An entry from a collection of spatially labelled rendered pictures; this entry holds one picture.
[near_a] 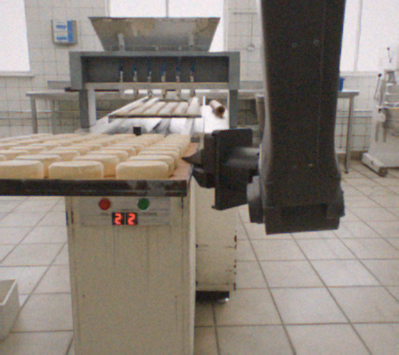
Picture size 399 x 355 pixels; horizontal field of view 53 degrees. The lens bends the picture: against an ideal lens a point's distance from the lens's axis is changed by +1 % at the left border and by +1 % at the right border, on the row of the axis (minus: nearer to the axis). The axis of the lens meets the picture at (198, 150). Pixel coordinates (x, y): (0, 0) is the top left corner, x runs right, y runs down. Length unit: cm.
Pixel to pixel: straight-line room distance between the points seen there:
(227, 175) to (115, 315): 83
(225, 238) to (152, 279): 75
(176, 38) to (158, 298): 107
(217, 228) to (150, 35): 90
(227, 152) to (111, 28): 136
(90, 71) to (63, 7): 326
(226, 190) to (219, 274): 146
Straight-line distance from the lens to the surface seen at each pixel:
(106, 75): 185
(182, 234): 111
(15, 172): 40
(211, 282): 197
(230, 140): 50
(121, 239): 114
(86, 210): 110
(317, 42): 24
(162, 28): 177
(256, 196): 38
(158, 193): 34
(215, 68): 180
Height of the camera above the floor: 110
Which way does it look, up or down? 11 degrees down
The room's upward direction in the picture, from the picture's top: straight up
